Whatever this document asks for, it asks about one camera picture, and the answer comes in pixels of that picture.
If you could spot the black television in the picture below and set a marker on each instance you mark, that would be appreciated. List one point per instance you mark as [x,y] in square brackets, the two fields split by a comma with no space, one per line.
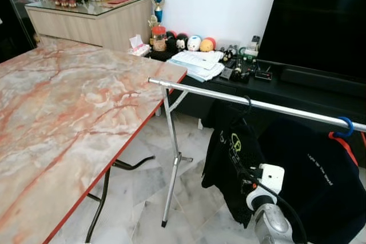
[320,21]

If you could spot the dark glass display cabinet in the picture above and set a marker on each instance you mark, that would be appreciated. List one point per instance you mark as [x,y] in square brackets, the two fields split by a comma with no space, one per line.
[14,27]

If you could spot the green mug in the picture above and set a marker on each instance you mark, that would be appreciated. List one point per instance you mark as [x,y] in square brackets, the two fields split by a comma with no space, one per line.
[250,53]

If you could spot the black tv console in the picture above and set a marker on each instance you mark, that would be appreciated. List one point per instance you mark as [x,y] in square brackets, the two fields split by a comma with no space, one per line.
[309,92]

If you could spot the silver metal clothes rack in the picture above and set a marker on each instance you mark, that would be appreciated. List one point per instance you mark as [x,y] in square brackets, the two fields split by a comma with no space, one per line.
[229,98]

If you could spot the navy t-shirt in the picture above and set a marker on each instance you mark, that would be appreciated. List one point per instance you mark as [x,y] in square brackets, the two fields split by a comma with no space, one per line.
[320,187]

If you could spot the black printed t-shirt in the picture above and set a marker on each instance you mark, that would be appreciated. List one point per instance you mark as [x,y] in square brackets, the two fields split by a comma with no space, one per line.
[229,158]

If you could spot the white tissue packet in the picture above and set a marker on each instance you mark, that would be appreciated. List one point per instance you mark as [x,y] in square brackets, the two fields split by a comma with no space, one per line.
[139,47]

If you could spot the light wooden cabinet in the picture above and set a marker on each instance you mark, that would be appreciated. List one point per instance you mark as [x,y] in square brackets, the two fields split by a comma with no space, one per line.
[86,27]

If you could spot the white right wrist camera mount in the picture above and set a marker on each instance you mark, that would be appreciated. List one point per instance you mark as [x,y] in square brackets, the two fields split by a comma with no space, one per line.
[271,176]

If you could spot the small black digital device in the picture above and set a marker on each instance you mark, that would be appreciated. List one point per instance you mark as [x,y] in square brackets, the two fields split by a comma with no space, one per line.
[263,75]

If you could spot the black soundbar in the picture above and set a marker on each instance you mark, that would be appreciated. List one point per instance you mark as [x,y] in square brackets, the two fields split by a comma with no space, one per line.
[320,81]

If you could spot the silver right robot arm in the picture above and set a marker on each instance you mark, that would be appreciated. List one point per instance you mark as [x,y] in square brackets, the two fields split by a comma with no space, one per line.
[273,227]

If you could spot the orange plush toy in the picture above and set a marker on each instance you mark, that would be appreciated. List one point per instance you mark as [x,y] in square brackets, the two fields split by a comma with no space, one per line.
[207,44]

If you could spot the red hanger with blue hook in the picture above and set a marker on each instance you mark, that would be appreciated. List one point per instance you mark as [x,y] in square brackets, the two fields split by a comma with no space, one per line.
[351,125]

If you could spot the black white plush toy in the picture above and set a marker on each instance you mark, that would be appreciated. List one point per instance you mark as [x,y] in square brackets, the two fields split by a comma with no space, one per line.
[182,43]

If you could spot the white paper stack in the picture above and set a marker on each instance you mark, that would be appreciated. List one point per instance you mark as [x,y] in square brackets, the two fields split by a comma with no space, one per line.
[197,61]

